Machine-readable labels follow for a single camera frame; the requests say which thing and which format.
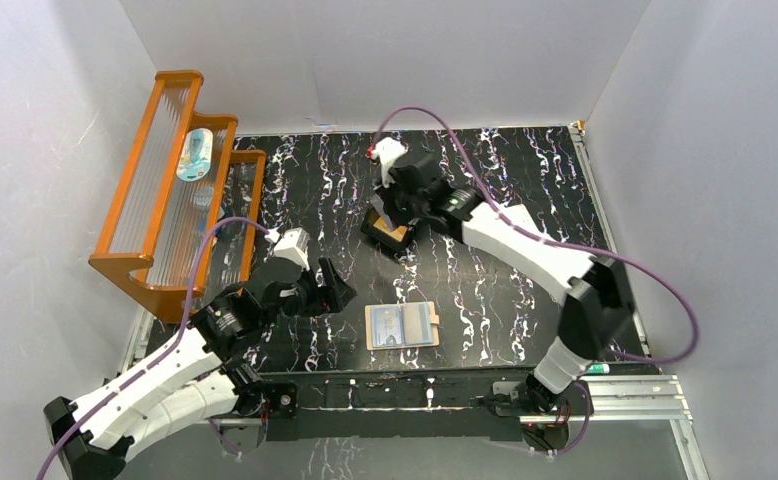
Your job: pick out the aluminium frame rail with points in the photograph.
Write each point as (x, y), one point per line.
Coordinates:
(631, 398)

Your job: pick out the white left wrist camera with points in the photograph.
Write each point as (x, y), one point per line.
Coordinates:
(293, 246)

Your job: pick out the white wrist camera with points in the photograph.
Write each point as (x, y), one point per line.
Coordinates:
(293, 246)
(385, 153)

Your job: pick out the white magnetic stripe card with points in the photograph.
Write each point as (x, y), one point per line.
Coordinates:
(417, 325)

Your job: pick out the white green marker pen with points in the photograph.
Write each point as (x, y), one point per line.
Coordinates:
(598, 369)

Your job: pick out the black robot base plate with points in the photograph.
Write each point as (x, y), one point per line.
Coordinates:
(493, 403)

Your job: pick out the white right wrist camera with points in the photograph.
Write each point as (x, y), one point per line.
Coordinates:
(385, 153)

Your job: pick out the white cardboard box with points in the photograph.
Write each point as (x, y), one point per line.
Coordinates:
(519, 216)

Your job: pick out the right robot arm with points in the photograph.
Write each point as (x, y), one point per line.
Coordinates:
(593, 292)

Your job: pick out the orange wooden tiered rack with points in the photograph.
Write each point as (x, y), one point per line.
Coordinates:
(149, 237)

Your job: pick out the blue white blister pack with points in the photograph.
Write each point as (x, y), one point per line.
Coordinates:
(196, 155)

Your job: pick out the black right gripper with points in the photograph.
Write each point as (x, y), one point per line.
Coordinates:
(387, 194)

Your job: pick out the black plastic card bin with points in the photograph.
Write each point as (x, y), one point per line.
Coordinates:
(371, 216)

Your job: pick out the tan blue card holder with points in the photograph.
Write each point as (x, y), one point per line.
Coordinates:
(435, 321)

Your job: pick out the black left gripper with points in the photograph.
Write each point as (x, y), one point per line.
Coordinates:
(316, 289)

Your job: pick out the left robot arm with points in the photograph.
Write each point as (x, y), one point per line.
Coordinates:
(197, 374)

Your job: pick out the blue items on rack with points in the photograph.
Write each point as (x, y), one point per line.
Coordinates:
(202, 200)

